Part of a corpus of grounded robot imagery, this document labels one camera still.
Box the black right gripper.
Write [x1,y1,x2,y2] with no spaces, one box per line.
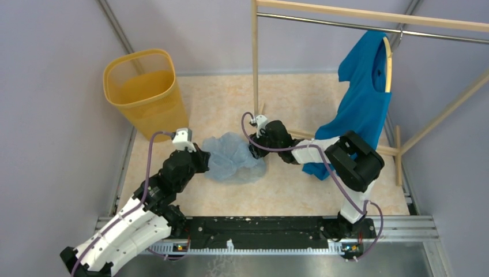
[247,126,281,159]

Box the light blue plastic trash bag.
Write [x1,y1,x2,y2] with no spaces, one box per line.
[201,132,266,184]

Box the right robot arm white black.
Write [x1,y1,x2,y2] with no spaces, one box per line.
[248,115,385,241]

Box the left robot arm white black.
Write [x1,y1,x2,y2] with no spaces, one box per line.
[60,147,211,276]

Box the yellow plastic trash bin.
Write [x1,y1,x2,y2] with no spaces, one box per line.
[103,48,189,140]

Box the blue t-shirt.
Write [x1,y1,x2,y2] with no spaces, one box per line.
[302,30,393,181]

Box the wooden clothes rack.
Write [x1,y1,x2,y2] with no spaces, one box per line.
[257,13,488,190]

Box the wooden clothes hanger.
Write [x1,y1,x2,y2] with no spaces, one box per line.
[383,37,393,93]

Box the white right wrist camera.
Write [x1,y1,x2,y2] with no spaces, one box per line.
[250,114,269,138]

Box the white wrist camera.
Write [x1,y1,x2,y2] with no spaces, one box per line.
[250,114,269,138]
[172,128,195,152]

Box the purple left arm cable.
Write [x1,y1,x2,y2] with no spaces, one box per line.
[70,131,177,277]

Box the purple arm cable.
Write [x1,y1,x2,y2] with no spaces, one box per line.
[240,111,384,261]
[70,131,177,277]

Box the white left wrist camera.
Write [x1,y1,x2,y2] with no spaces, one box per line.
[172,128,195,152]

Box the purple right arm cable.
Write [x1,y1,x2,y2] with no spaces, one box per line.
[240,111,384,261]

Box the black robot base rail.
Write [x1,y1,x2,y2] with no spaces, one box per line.
[166,216,377,250]

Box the white slotted cable duct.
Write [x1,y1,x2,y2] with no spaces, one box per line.
[143,239,361,259]

